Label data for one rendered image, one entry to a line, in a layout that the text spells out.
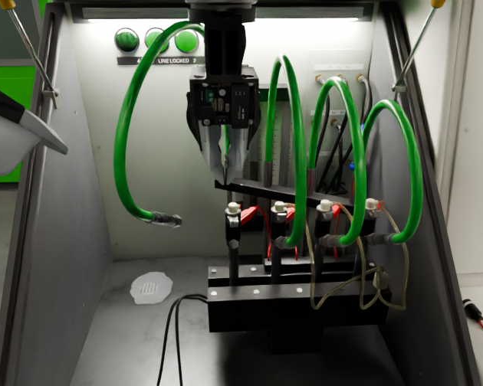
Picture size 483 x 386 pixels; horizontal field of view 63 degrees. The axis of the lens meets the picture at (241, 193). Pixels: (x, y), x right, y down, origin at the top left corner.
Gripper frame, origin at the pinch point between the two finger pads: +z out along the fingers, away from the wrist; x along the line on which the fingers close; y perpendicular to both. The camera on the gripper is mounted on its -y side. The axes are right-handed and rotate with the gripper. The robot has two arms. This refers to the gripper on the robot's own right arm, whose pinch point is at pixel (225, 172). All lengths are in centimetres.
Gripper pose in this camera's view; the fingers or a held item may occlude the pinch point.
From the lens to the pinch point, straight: 52.3
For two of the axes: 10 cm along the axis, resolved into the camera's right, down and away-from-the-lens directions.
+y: 0.6, 4.7, -8.8
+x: 10.0, -0.3, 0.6
